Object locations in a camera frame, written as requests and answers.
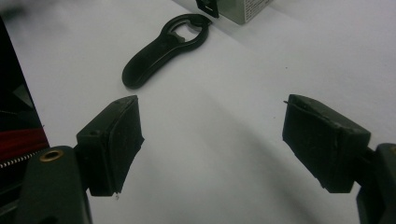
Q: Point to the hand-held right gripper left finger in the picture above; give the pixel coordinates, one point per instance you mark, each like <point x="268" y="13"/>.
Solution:
<point x="109" y="149"/>

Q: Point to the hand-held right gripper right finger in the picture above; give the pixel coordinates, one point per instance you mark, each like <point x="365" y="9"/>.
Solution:
<point x="323" y="140"/>

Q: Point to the black bottle opener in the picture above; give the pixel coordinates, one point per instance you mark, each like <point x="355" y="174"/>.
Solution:
<point x="162" y="49"/>

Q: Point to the black and red bag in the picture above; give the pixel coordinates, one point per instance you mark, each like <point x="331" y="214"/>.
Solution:
<point x="15" y="130"/>

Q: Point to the silver box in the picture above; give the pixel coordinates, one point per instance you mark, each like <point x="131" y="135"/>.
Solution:
<point x="246" y="9"/>

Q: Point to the black clip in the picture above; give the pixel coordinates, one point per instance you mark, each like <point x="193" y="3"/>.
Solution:
<point x="208" y="6"/>

